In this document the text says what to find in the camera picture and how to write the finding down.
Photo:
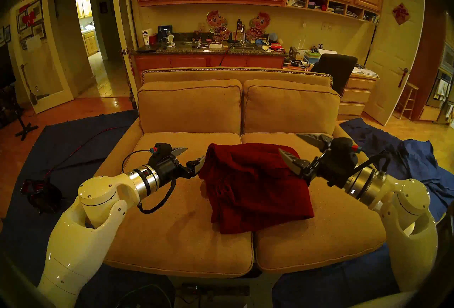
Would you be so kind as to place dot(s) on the tan sofa back cushion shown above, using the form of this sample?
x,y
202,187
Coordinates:
x,y
189,107
291,108

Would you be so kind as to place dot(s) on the red fu door ornament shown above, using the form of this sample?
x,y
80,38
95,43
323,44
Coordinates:
x,y
401,14

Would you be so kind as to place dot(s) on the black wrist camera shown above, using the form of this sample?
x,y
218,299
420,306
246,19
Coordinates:
x,y
344,147
161,150

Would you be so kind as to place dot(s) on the white blue carton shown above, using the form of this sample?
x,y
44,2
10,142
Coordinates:
x,y
145,37

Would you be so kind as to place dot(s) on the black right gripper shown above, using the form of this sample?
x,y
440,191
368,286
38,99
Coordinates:
x,y
333,172

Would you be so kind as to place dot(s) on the tan sofa seat cushion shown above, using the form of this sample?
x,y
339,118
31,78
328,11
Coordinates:
x,y
177,236
330,236

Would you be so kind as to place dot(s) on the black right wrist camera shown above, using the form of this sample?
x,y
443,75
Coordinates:
x,y
344,147

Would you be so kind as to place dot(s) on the black power strip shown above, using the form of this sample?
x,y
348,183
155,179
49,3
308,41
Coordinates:
x,y
212,290

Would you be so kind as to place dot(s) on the black office chair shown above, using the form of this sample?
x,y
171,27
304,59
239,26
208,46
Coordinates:
x,y
337,68

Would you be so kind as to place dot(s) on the white paper stack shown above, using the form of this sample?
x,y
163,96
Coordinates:
x,y
365,72

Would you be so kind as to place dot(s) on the wooden kitchen base cabinet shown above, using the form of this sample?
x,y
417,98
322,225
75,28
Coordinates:
x,y
90,43

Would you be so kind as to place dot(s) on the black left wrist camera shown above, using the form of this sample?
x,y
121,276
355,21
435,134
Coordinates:
x,y
161,150

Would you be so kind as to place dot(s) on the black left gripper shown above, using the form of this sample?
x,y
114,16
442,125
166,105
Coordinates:
x,y
170,169

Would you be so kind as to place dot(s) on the white glass french door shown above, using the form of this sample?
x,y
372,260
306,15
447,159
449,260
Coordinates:
x,y
53,104

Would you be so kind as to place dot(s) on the white router with antennas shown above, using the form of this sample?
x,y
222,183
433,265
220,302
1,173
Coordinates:
x,y
302,54

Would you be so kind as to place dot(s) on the white panel door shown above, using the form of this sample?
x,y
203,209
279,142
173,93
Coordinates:
x,y
390,62

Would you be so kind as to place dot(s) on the black floor stand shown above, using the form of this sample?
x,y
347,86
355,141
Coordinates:
x,y
25,129

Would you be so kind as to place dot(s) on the open wooden cubby shelf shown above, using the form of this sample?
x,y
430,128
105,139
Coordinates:
x,y
333,4

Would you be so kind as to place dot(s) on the wooden stool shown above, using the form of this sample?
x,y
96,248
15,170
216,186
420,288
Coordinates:
x,y
411,87

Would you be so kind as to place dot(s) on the hanging dish towel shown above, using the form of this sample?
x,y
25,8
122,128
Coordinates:
x,y
441,89

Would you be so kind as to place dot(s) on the framed wall picture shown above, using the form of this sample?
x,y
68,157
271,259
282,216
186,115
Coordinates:
x,y
7,33

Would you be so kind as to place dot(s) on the cartoon figure wall decoration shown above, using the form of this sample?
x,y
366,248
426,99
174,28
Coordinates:
x,y
217,23
259,23

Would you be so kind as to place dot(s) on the black laptop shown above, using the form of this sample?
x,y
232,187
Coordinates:
x,y
148,48

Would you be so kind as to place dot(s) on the wooden drawer desk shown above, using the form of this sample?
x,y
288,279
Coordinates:
x,y
354,96

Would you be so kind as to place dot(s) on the black red floor device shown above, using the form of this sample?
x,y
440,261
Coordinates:
x,y
42,195

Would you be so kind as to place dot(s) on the dark blue floor cloth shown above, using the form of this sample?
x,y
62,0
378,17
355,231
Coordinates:
x,y
376,133
71,140
337,286

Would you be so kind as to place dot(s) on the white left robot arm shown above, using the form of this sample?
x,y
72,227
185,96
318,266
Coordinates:
x,y
81,240

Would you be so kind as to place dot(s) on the tan fabric sofa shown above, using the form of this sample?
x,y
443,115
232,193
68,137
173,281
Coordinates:
x,y
234,75

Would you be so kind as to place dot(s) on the granite top kitchen counter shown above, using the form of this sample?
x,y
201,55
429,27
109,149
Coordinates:
x,y
198,61

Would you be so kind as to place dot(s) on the red blanket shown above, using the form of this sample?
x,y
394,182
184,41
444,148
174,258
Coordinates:
x,y
255,190

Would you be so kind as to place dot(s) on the chrome kitchen faucet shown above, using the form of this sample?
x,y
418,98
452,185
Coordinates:
x,y
244,32

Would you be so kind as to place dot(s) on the blue plush ball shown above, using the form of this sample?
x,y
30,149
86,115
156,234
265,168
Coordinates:
x,y
273,38

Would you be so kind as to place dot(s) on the dark blue box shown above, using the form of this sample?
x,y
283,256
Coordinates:
x,y
165,31

